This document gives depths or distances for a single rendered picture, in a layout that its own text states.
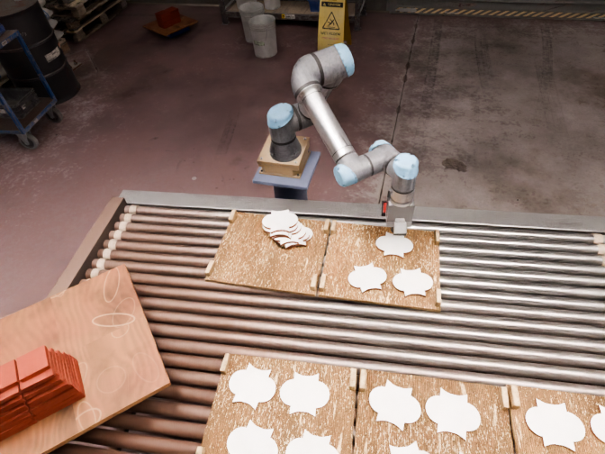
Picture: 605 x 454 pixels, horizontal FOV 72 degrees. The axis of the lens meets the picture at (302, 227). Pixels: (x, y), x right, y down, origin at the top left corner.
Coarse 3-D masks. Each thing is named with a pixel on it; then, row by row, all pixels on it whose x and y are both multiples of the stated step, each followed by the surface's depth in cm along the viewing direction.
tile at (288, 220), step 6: (288, 210) 164; (270, 216) 163; (276, 216) 162; (282, 216) 162; (288, 216) 162; (294, 216) 162; (264, 222) 161; (270, 222) 160; (276, 222) 160; (282, 222) 160; (288, 222) 160; (294, 222) 160; (270, 228) 159; (276, 228) 158; (282, 228) 158; (288, 228) 158
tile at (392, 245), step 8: (376, 240) 159; (384, 240) 159; (392, 240) 158; (400, 240) 158; (408, 240) 158; (384, 248) 156; (392, 248) 156; (400, 248) 155; (408, 248) 155; (384, 256) 154; (400, 256) 153
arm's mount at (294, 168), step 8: (296, 136) 204; (304, 144) 200; (264, 152) 199; (304, 152) 198; (264, 160) 195; (272, 160) 195; (296, 160) 193; (304, 160) 202; (264, 168) 200; (272, 168) 197; (280, 168) 196; (288, 168) 195; (296, 168) 193; (280, 176) 199; (288, 176) 198; (296, 176) 197
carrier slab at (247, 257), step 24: (240, 216) 174; (264, 216) 173; (240, 240) 165; (264, 240) 164; (312, 240) 162; (216, 264) 158; (240, 264) 157; (264, 264) 156; (288, 264) 155; (312, 264) 155; (264, 288) 150; (288, 288) 148
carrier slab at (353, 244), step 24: (336, 240) 162; (360, 240) 161; (432, 240) 159; (336, 264) 154; (360, 264) 153; (384, 264) 152; (408, 264) 152; (432, 264) 151; (336, 288) 147; (384, 288) 145; (432, 288) 144
